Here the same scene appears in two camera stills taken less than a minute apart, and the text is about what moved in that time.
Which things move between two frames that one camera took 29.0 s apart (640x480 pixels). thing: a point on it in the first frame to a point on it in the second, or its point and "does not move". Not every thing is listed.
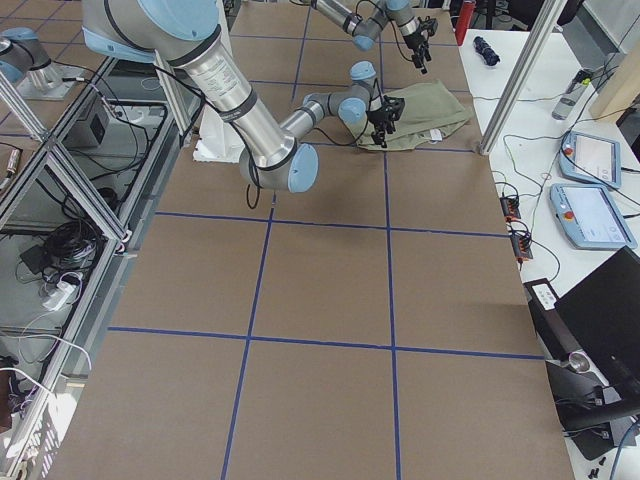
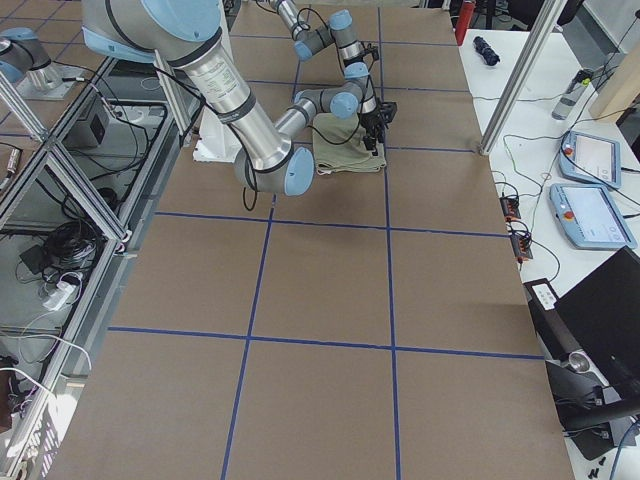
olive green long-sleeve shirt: (431, 111) to (338, 146)
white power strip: (56, 302) does not move
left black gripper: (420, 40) to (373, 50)
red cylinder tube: (464, 21) does not move
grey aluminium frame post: (518, 86) does not move
